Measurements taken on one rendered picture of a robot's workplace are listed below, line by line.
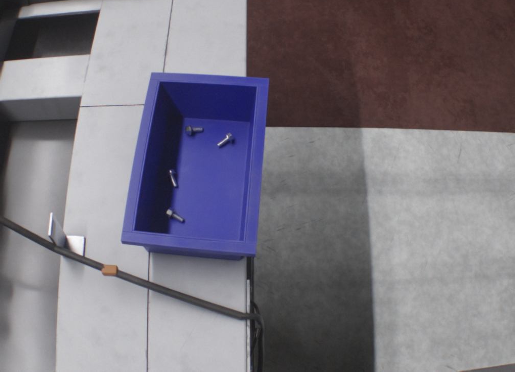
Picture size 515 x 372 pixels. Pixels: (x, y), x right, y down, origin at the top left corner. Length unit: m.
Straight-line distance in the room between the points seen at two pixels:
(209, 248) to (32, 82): 0.42
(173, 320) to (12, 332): 0.25
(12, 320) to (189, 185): 0.33
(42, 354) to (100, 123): 0.34
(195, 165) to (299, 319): 0.87
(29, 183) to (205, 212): 0.29
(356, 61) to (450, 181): 0.48
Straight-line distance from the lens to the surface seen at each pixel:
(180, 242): 0.73
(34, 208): 0.95
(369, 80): 2.00
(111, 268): 0.77
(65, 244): 0.83
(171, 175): 0.84
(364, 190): 1.80
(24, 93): 0.98
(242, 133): 0.87
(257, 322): 0.79
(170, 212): 0.81
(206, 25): 0.99
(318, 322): 1.65
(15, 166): 0.99
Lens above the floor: 1.59
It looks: 63 degrees down
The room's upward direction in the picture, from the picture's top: 4 degrees clockwise
